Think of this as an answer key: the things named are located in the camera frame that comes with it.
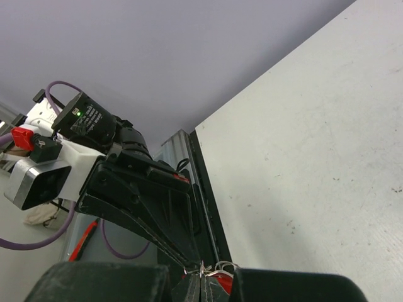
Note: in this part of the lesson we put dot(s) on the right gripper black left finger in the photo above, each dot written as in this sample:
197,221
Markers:
101,281

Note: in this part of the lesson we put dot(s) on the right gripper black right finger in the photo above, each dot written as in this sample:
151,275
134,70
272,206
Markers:
266,285

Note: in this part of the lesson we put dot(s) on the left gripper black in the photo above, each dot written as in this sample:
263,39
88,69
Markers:
147,197

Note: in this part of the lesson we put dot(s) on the small key red cap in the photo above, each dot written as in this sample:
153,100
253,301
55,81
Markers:
223,271

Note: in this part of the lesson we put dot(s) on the metal key holder red handle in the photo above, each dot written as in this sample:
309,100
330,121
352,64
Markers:
197,269

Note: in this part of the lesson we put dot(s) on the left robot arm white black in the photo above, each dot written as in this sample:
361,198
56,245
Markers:
85,122

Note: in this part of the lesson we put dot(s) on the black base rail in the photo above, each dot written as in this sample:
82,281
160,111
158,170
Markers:
183,150

